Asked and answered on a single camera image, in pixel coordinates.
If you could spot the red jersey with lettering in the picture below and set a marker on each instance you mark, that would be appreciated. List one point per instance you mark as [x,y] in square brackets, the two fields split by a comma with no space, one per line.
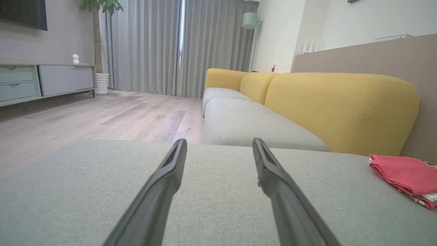
[406,174]

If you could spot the small grey sofa seat cushion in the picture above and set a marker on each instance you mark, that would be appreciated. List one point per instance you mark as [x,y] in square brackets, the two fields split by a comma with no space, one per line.
[218,94]

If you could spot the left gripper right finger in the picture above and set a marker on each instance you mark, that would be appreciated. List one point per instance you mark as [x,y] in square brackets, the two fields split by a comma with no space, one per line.
[293,218]

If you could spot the small white figurine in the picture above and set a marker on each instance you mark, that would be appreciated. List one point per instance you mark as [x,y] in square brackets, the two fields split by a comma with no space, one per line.
[75,58]

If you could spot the taupe low partition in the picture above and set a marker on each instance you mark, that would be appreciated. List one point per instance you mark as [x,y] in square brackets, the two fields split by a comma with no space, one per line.
[358,59]

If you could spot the dark wall frame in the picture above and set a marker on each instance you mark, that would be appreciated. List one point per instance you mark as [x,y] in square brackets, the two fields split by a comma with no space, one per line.
[353,1]

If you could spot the white decorative sticks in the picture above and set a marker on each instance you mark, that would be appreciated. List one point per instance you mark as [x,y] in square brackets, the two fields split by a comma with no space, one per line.
[305,46]

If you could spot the mint shade floor lamp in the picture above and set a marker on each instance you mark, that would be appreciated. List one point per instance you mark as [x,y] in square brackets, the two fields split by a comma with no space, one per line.
[249,20]

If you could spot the tall green houseplant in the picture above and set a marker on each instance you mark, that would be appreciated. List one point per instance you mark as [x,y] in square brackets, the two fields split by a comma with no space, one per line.
[97,41]

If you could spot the white ribbed plant pot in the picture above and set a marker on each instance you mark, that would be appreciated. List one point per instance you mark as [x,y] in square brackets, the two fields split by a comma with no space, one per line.
[101,83]

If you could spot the medium yellow sofa backrest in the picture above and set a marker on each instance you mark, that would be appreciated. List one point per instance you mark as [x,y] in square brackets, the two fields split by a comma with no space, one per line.
[256,85]

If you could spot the mint grey TV cabinet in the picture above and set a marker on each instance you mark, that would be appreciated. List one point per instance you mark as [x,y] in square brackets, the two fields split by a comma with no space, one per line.
[54,80]

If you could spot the black wall television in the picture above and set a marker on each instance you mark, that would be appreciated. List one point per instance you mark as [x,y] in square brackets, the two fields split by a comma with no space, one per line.
[20,12]

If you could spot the large yellow sofa backrest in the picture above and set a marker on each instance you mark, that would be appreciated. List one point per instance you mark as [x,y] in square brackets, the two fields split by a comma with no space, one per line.
[341,109]

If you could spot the flat white device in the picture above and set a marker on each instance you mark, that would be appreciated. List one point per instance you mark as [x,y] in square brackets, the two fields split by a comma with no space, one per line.
[392,37]

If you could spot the small yellow sofa backrest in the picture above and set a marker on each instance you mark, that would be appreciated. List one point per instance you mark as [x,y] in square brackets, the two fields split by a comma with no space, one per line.
[222,77]

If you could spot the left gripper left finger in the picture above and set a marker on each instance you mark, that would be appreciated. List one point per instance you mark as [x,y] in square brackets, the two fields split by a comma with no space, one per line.
[150,212]

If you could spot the grey curtain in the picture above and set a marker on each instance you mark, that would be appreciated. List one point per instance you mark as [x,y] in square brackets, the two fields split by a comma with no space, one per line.
[143,44]
[215,44]

